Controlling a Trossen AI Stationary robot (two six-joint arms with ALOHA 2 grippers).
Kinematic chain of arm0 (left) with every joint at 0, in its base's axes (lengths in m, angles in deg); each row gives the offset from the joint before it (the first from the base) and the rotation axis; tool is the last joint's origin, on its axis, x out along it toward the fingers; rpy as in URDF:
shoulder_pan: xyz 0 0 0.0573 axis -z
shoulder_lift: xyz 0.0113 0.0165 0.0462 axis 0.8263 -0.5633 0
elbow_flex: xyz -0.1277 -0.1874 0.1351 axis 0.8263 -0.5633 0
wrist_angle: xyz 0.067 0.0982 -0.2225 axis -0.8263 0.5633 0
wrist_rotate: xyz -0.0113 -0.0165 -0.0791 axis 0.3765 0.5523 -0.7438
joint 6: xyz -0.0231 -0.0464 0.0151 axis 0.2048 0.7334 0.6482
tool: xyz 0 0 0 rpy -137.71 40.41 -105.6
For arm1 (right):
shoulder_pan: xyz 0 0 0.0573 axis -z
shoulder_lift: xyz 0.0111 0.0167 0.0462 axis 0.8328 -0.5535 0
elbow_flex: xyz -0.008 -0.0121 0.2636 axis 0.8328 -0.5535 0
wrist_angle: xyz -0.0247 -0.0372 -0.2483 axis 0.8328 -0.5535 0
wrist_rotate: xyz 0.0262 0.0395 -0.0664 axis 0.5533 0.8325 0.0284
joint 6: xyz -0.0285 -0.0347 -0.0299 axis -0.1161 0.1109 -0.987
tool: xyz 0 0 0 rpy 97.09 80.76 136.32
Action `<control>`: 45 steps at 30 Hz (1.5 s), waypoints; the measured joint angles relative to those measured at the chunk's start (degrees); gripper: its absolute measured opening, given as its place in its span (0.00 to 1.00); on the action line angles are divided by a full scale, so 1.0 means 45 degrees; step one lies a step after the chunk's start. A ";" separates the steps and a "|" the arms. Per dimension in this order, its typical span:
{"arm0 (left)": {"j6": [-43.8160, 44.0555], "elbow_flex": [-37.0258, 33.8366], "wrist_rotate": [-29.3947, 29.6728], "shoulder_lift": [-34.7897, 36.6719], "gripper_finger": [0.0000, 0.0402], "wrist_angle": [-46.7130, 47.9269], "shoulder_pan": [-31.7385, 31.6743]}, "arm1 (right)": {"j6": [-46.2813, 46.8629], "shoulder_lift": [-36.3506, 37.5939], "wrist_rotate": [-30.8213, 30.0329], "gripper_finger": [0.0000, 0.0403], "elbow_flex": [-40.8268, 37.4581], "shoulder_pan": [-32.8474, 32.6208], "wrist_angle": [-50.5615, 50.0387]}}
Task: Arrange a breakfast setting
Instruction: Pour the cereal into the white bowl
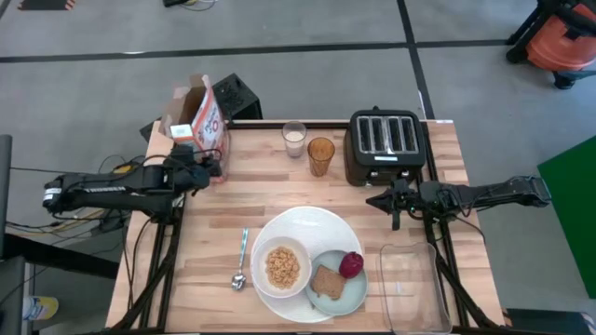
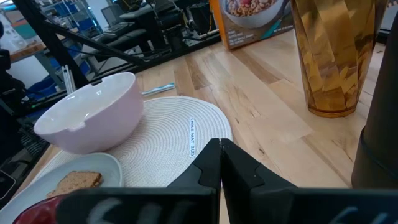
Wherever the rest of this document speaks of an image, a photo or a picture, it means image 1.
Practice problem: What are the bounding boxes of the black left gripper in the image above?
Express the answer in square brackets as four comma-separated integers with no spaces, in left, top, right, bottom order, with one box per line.
[174,151,224,192]

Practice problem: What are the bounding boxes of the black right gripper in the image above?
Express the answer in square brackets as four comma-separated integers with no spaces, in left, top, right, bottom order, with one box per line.
[366,179,441,218]

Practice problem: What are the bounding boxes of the orange and white cereal box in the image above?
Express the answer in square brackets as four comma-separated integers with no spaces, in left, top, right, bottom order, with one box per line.
[160,74,232,182]

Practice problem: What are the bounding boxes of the red apple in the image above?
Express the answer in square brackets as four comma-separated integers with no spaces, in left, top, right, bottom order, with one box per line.
[338,251,365,279]

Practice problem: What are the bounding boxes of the brown toast slice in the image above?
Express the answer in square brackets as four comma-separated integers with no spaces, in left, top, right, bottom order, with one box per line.
[310,264,347,302]

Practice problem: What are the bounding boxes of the metal spoon with teal handle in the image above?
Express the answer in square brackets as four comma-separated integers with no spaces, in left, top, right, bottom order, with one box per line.
[231,227,251,292]

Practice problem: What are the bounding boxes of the black four-slot toaster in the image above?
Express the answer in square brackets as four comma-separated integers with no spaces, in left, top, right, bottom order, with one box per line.
[343,106,427,187]

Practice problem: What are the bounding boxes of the black plastic crate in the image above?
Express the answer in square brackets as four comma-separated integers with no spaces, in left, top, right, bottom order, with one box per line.
[139,73,264,143]

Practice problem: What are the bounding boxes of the amber glass tumbler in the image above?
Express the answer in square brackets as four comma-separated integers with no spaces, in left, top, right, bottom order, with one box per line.
[306,137,336,178]

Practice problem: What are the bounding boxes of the clear glass of milk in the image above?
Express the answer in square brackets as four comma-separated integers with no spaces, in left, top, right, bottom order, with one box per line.
[281,120,308,159]

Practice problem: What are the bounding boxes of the white woven round placemat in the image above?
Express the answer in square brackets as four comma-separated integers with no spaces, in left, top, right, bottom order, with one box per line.
[250,206,363,324]

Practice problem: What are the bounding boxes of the clear plastic tray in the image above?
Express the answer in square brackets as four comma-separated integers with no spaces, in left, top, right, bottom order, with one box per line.
[377,241,453,335]

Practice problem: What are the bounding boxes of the pale green plate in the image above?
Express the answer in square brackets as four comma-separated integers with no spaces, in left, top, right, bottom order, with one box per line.
[305,249,369,317]

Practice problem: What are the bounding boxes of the round cereal rings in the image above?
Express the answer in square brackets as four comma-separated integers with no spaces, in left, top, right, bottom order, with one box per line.
[264,246,302,290]

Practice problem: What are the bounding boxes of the pink ceramic bowl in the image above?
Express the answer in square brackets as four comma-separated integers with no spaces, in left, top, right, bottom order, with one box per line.
[251,235,313,300]

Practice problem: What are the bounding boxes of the green floor mat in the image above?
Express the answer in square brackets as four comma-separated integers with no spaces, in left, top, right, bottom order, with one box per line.
[537,134,596,299]

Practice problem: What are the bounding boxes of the yellow and white floor object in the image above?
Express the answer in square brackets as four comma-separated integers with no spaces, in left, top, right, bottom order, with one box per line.
[21,295,61,322]

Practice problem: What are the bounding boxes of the orange shop vacuum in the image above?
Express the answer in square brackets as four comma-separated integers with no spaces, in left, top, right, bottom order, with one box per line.
[506,0,596,90]

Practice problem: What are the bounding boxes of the yellow floor cable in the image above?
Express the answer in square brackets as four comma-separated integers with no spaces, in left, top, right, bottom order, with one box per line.
[48,208,109,233]

